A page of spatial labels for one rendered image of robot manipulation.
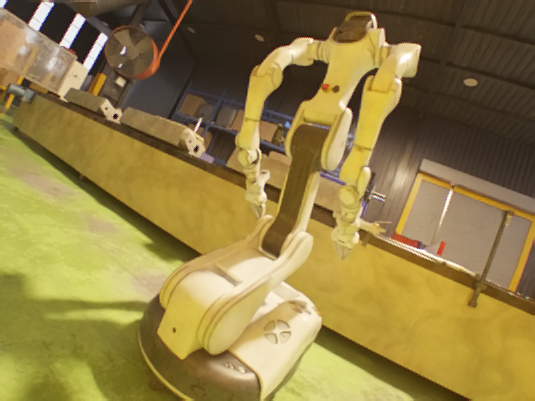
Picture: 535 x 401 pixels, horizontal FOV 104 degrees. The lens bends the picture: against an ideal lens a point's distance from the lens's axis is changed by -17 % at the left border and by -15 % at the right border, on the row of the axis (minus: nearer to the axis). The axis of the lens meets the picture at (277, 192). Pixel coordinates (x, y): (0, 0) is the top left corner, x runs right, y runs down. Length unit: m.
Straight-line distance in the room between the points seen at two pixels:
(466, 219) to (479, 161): 2.79
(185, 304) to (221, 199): 1.34
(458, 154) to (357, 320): 12.31
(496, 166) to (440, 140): 2.73
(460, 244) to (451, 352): 11.07
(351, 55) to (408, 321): 1.53
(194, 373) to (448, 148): 13.35
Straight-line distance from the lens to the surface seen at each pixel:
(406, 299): 1.80
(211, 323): 0.74
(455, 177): 12.72
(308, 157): 0.95
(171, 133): 2.57
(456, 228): 12.84
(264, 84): 1.00
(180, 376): 0.85
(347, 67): 1.08
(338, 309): 1.79
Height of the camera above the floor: 0.68
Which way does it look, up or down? 3 degrees up
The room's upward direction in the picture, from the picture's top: 24 degrees clockwise
